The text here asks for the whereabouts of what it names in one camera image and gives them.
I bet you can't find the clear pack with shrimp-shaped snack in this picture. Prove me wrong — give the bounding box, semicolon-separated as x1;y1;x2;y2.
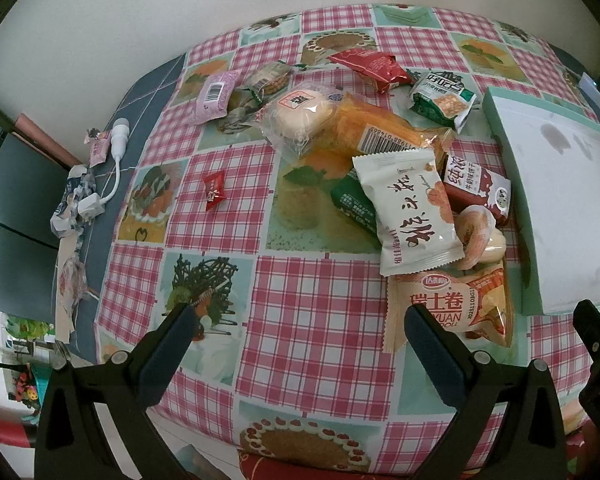
454;205;506;271

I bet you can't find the red snack pack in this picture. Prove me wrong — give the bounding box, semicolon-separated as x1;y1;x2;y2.
328;48;417;93

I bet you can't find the white charger with cable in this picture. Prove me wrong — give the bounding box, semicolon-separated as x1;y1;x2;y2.
79;118;130;221

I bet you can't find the beige swiss roll snack pack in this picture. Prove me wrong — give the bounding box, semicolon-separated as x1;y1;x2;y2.
382;262;515;353

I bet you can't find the clear green-trim cookie pack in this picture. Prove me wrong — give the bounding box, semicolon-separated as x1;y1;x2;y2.
216;61;296;134

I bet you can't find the white persimmon snack pack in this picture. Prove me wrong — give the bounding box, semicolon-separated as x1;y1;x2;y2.
353;148;464;276

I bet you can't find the white tray with green rim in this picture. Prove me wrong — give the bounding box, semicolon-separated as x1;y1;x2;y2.
482;87;600;315

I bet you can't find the small pink sachet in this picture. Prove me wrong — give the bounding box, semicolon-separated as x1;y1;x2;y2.
84;128;110;168

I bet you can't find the dark green snack pack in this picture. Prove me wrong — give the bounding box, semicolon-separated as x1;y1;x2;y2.
330;168;377;236

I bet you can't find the checkered cake-print tablecloth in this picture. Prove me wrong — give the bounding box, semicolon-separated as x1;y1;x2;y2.
87;3;592;474

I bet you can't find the green white cracker pack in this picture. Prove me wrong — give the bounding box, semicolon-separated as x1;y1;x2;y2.
411;70;477;133

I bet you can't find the clear pack with white bun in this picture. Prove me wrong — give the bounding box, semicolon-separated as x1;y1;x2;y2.
254;84;346;162

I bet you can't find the crumpled blue white wrapper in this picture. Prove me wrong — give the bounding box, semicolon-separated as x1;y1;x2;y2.
50;165;96;238

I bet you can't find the small red candy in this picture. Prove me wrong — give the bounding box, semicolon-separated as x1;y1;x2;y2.
202;170;225;211

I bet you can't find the orange bread pack with barcode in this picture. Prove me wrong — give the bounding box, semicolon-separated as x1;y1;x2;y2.
324;93;455;160

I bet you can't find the dark red milk biscuit pack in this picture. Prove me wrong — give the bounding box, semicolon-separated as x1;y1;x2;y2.
442;155;512;226

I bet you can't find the pink snack pack with barcode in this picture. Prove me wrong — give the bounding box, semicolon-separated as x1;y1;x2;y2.
187;70;240;126

